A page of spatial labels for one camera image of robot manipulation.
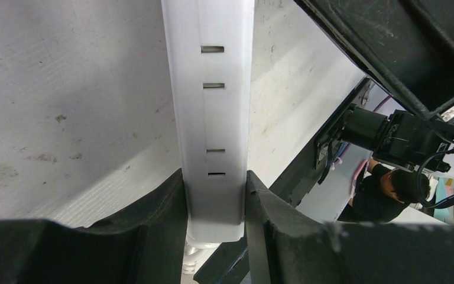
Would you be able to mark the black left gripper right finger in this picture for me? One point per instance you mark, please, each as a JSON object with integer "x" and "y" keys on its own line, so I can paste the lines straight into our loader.
{"x": 285, "y": 246}

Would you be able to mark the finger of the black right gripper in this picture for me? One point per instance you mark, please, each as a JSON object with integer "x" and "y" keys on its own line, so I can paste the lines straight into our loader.
{"x": 407, "y": 47}

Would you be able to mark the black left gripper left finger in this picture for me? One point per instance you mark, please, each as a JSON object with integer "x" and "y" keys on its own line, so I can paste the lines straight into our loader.
{"x": 141, "y": 243}

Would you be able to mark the white power strip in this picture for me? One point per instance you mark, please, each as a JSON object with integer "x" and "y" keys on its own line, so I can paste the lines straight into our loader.
{"x": 209, "y": 48}

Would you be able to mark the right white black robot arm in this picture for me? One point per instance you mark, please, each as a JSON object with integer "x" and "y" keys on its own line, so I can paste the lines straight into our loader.
{"x": 403, "y": 138}

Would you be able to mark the person in black shirt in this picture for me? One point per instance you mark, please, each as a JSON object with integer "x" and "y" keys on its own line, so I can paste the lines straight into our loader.
{"x": 384, "y": 194}

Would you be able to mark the white power strip cord plug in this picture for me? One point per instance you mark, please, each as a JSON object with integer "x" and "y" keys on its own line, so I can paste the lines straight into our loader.
{"x": 193, "y": 252}

